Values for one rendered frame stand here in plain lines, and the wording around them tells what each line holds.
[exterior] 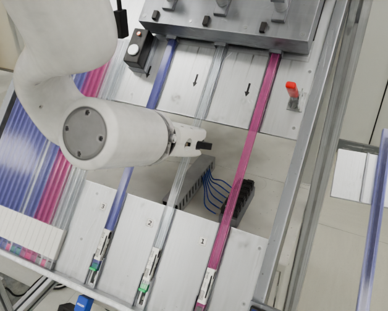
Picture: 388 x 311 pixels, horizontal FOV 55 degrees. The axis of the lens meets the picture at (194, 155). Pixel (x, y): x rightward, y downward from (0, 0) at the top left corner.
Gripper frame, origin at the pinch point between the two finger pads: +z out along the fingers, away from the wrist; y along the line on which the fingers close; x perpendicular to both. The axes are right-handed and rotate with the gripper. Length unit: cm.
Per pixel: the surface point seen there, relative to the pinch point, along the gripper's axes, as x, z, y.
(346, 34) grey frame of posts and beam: -27.4, 16.9, -21.7
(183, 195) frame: 17.5, 28.8, 10.4
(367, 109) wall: -31, 182, -33
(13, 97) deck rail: 0.3, 0.2, 47.0
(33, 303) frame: 63, 22, 49
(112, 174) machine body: 19, 35, 38
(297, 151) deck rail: -2.4, 0.3, -19.6
